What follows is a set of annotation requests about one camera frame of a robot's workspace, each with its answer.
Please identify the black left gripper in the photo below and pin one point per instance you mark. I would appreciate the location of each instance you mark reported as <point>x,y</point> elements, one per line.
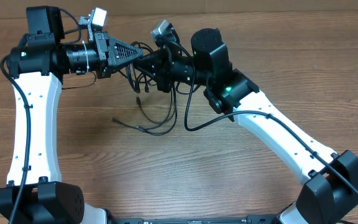
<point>102,54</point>

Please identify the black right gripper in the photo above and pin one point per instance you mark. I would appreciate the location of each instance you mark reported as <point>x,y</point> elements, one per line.
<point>164,70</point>

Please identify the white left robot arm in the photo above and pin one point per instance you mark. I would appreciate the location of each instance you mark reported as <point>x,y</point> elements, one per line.
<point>34,191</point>

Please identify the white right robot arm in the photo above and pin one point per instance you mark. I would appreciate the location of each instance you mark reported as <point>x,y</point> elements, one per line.
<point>329,181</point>

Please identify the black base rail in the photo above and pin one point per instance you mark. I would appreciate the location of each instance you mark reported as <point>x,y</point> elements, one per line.
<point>250,219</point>

